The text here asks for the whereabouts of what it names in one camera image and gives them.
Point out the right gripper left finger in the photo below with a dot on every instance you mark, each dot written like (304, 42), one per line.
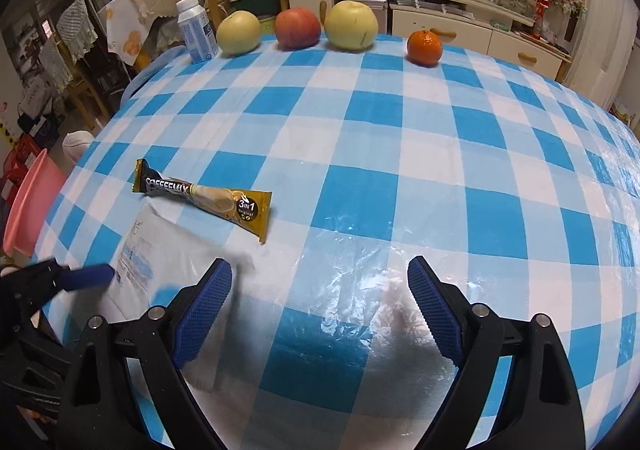
(99, 409)

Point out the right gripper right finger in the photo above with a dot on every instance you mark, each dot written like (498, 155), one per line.
(540, 407)

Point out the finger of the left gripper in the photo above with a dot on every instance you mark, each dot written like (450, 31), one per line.
(85, 277)

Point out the pink plastic basin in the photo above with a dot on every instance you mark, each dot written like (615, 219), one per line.
(32, 203)

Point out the white blue pouch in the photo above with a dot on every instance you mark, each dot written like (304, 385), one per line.
(154, 262)

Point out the coffeemix stick sachet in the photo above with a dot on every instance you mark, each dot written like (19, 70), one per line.
(247, 209)

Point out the white stool cushion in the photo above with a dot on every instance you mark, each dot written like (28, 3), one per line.
(75, 144)

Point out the blue white checkered tablecloth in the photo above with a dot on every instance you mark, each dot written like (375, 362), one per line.
(516, 189)

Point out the blue folded cloth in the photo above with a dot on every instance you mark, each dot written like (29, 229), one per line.
(153, 68)

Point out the wooden dining table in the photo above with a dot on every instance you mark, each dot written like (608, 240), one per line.
(127, 29)

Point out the white blue milk bottle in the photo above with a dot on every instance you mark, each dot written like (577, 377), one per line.
(196, 30)

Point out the yellow pear near bottle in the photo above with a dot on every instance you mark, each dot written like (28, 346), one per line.
(239, 33)

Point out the red apple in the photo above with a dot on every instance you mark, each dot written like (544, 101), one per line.
(297, 28)

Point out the yellow pear near orange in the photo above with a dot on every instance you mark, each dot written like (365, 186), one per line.
(351, 25)

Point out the small orange tangerine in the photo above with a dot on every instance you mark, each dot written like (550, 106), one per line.
(424, 48)

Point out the cream tv cabinet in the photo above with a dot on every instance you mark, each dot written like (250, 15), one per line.
(477, 25)

